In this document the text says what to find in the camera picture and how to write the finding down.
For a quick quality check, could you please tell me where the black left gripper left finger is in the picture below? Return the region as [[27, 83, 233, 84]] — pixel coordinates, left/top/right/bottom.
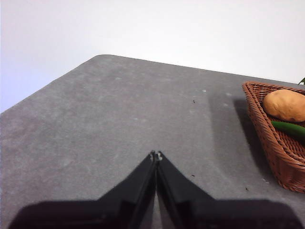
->
[[7, 150, 157, 229]]

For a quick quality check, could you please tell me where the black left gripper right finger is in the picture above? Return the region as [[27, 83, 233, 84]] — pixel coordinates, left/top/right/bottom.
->
[[156, 150, 304, 229]]

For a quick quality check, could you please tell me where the green pepper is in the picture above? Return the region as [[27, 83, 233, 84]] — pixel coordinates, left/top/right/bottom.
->
[[271, 121, 305, 142]]

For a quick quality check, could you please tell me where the brown wicker basket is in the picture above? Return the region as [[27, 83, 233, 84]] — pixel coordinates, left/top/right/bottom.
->
[[242, 81, 305, 193]]

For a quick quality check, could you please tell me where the brown potato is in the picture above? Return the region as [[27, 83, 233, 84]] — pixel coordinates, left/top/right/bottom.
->
[[263, 90, 305, 123]]

